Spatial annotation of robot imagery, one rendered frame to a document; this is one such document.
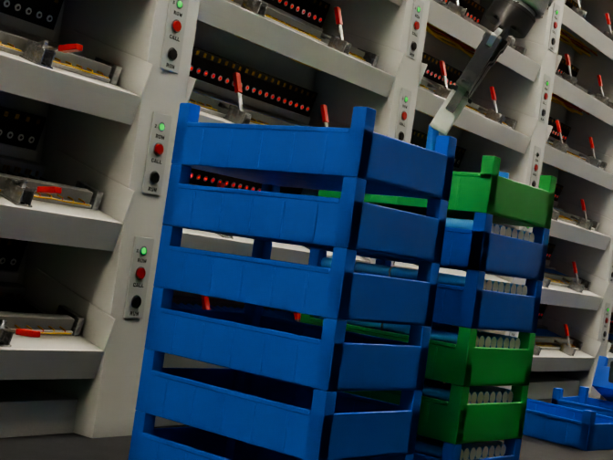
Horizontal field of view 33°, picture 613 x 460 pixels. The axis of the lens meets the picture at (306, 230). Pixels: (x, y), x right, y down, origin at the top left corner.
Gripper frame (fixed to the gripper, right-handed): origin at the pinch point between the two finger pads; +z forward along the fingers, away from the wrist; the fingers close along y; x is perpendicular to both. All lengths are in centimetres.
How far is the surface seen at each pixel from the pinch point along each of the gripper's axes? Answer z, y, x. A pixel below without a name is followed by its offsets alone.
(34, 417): 71, -29, 23
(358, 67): -1.8, 27.7, 22.2
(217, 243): 38.2, -3.1, 20.1
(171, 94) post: 21.7, -17.7, 35.4
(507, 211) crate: 10.0, -19.6, -16.6
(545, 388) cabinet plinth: 35, 142, -53
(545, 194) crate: 4.1, -10.0, -20.0
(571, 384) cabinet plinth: 31, 161, -61
